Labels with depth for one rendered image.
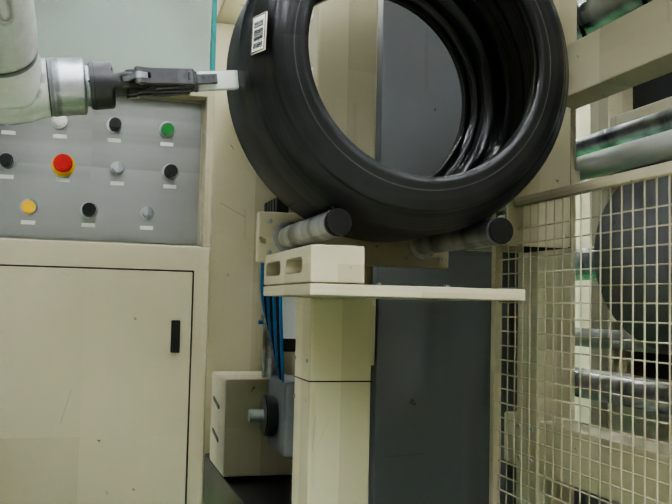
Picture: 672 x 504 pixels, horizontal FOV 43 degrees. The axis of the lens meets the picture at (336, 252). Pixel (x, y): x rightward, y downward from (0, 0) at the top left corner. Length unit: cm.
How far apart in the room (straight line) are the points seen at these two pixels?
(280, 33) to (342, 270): 38
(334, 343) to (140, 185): 64
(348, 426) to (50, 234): 81
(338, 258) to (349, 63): 57
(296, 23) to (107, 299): 87
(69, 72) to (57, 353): 79
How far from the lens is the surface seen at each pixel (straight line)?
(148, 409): 199
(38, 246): 198
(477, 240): 146
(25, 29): 129
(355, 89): 176
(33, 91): 136
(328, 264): 131
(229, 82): 143
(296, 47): 134
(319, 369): 170
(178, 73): 138
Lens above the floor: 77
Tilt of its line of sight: 4 degrees up
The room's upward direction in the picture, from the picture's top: 1 degrees clockwise
